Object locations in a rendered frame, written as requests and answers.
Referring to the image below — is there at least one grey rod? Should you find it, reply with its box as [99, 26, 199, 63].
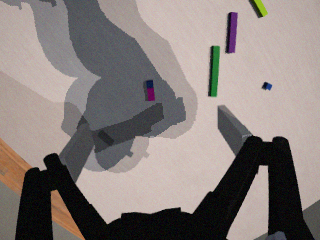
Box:
[97, 130, 114, 146]

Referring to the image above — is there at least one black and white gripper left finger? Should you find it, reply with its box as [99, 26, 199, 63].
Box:
[15, 123, 121, 240]

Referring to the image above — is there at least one small blue cube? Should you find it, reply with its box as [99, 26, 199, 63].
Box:
[146, 80, 153, 88]
[263, 82, 273, 90]

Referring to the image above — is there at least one purple rod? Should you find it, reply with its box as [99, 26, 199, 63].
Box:
[227, 12, 238, 53]

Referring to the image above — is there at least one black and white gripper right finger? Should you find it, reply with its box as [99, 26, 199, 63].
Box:
[169, 105, 315, 240]

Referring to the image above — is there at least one magenta rod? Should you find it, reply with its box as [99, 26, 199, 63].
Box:
[147, 87, 155, 101]

